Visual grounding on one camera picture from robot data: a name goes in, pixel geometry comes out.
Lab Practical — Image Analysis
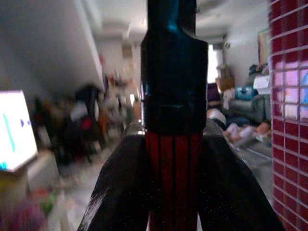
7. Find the black office chair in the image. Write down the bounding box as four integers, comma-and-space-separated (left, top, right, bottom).
64, 83, 106, 162

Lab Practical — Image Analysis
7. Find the person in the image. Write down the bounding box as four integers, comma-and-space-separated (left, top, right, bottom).
223, 120, 272, 147

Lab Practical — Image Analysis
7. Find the brown cardboard box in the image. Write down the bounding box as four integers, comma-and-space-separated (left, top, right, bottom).
216, 77, 235, 92

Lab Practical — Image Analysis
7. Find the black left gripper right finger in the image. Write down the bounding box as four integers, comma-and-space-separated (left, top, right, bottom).
199, 119, 286, 231

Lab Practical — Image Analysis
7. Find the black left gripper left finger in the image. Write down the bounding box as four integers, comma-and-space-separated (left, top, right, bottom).
77, 121, 151, 231

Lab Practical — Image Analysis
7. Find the framed wall picture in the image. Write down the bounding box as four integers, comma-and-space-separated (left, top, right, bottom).
257, 28, 271, 65

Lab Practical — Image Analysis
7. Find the bright white screen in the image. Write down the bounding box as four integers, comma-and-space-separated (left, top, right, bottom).
0, 90, 39, 173

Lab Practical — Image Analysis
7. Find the blue bag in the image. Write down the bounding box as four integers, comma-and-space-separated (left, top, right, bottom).
234, 87, 253, 100

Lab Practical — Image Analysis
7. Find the grey sofa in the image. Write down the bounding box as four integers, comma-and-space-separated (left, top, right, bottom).
228, 72, 272, 123

